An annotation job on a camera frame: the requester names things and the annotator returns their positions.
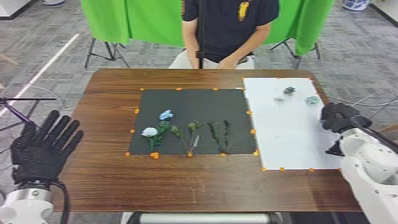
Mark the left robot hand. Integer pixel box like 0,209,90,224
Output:
9,109,85,185

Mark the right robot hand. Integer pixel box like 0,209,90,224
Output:
320,102,373,134

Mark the pale teal flower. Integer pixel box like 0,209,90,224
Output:
304,95,321,106

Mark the dark mat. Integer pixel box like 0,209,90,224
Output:
126,88,259,156

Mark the person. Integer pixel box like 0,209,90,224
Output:
167,0,281,70

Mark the white sheet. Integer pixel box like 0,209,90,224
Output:
241,77,345,172

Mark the black tripod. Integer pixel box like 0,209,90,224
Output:
0,96,58,128

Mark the white flower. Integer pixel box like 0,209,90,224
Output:
140,126,163,153

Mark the green sprig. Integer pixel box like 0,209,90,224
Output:
186,120,204,154
169,125,192,155
222,119,233,143
206,121,227,155

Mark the blue flower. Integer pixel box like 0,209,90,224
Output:
154,109,176,141

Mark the pale grey bar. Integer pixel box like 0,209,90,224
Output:
126,211,284,224

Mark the blue and white vase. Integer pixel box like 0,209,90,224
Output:
341,0,373,14

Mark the black cable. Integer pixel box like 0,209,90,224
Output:
48,179,73,224

